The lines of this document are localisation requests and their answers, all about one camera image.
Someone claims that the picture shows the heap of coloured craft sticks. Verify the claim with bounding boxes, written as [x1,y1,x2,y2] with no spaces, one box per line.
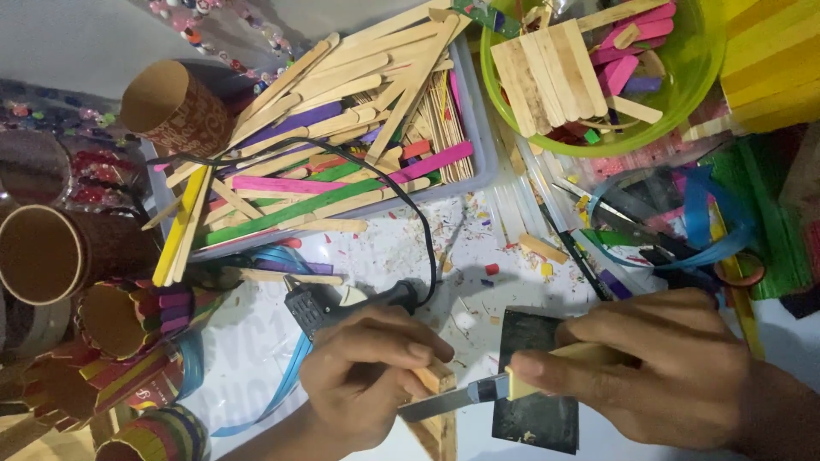
[141,0,476,288]

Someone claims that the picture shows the patterned brown cardboard tube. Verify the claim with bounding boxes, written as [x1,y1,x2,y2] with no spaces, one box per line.
[120,59,234,160]

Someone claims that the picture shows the person's right hand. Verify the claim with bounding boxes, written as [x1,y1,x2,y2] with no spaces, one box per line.
[509,287,758,450]

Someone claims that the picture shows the plain wooden craft stick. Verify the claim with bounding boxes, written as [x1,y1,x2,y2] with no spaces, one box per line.
[223,266,345,287]

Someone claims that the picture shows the plain brown cardboard tube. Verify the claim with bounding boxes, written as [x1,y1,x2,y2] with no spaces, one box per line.
[0,204,164,306]

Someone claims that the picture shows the black cutting mat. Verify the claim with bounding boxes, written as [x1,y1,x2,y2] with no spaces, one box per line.
[491,309,581,456]

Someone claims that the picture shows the glued wooden stick piece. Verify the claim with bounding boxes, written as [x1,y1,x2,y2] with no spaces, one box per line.
[407,360,460,461]

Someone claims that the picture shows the striped stick covered tube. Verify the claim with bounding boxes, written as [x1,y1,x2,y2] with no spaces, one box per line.
[95,403,211,461]

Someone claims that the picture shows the plain wooden stick panel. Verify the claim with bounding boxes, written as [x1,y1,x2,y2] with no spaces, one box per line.
[490,18,609,138]

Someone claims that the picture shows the tube covered with coloured sticks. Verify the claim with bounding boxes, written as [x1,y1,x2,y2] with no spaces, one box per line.
[76,279,196,361]

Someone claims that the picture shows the grey plastic tray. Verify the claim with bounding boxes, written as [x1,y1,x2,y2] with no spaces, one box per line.
[142,35,501,262]

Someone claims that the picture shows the green stick panel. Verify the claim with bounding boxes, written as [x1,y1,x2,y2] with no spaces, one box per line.
[701,137,814,302]

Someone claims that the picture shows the black pen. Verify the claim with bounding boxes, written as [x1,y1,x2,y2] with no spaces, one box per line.
[538,204,617,303]

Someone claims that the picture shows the long yellow craft stick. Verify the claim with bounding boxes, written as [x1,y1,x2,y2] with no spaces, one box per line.
[710,204,767,361]

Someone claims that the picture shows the metal scissors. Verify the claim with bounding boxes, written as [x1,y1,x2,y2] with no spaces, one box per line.
[554,178,767,289]

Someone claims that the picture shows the clear bag of beads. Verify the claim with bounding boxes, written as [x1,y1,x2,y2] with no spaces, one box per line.
[144,0,299,90]

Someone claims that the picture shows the short wooden stick piece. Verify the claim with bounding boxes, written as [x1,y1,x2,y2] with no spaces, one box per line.
[518,233,570,265]

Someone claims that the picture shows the red printed cardboard tube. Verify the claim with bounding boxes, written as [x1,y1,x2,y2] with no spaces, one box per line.
[77,346,190,414]

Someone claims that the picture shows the blue plastic ribbon loop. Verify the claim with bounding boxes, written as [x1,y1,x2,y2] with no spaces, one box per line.
[586,165,758,271]

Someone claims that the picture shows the person's left hand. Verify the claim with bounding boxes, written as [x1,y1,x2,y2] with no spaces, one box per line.
[300,306,456,455]

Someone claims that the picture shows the bag of pink beads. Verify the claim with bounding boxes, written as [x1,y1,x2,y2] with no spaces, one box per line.
[588,136,683,183]

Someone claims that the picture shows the blue plastic ribbon strap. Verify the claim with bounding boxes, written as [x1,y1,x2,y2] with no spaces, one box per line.
[210,332,315,438]

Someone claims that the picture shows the yellow stick panel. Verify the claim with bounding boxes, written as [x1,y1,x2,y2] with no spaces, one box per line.
[680,0,820,143]

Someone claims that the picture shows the yellow handled cutter knife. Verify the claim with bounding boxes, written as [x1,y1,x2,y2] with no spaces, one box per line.
[397,342,625,423]

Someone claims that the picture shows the black glue gun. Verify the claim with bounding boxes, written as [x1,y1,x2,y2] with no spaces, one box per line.
[283,275,421,341]

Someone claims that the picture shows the green plastic bowl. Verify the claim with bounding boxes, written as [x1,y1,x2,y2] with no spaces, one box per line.
[480,0,728,159]

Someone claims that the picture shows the purple craft stick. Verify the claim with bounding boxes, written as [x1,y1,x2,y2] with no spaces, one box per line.
[255,258,335,277]

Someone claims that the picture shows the clear box of beads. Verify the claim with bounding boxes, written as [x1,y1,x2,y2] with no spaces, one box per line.
[0,80,151,215]

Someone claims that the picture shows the heap of cut stick pieces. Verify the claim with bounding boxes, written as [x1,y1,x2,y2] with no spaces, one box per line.
[512,0,679,146]

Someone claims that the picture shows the bundle of clear glue sticks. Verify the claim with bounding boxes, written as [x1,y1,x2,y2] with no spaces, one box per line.
[483,122,571,247]

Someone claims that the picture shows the black glue gun cable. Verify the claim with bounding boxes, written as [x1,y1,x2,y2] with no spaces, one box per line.
[147,137,439,308]

